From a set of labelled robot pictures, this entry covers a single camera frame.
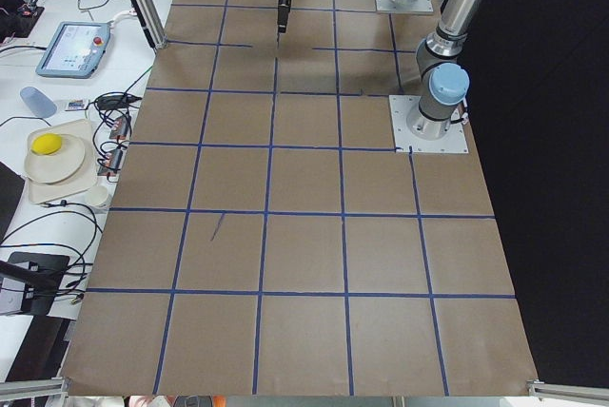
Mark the teach pendant tablet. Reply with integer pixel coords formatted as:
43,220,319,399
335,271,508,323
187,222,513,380
36,22,111,79

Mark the power strip with plugs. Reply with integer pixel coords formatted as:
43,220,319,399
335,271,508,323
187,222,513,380
97,115,131,178

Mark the blue plastic cup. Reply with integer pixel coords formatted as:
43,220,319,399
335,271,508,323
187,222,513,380
20,87,57,118

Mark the beige serving tray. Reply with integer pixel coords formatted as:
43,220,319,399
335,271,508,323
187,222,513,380
24,119,97,204

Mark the yellow fruit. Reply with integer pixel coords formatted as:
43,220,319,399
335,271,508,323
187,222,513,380
30,133,63,155

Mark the beige plate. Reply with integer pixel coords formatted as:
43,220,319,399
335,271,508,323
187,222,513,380
24,135,86,184

